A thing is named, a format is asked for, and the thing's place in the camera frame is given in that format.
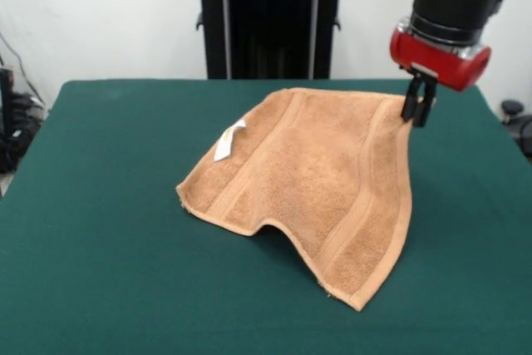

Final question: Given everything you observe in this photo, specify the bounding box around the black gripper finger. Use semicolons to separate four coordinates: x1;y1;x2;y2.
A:
400;77;422;121
412;81;438;129

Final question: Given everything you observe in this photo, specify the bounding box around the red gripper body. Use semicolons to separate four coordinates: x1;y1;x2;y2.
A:
389;24;493;93

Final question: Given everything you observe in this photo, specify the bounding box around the tan terry towel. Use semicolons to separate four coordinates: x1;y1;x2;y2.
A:
175;87;437;313

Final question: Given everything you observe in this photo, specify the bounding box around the grey office chair base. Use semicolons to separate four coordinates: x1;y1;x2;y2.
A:
500;99;532;163

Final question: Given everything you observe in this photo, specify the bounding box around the dark green table cloth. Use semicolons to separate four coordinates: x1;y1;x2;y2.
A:
0;78;532;355

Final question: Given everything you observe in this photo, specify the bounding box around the black metal stand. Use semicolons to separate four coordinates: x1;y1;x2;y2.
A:
0;66;15;142

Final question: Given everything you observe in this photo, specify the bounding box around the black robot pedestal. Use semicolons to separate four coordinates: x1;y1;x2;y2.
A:
182;0;358;81

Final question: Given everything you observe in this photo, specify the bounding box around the black cable bundle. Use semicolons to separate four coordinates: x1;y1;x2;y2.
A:
0;92;47;174

